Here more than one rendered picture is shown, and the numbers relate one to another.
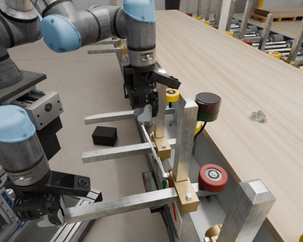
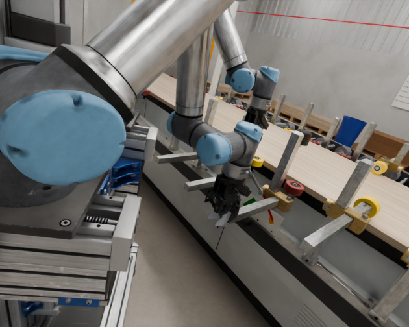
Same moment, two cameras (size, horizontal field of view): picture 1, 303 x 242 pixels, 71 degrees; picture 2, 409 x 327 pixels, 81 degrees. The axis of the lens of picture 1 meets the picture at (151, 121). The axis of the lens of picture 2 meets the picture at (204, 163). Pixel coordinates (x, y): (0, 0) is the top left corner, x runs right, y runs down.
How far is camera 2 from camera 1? 0.70 m
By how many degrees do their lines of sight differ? 30
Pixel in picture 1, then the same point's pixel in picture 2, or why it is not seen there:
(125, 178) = (141, 235)
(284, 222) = not seen: hidden behind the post
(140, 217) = (173, 268)
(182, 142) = (289, 159)
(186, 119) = (297, 143)
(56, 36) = (248, 82)
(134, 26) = (270, 84)
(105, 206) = (246, 209)
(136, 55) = (264, 102)
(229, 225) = (350, 186)
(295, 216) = not seen: hidden behind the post
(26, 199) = (226, 195)
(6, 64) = not seen: hidden behind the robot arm
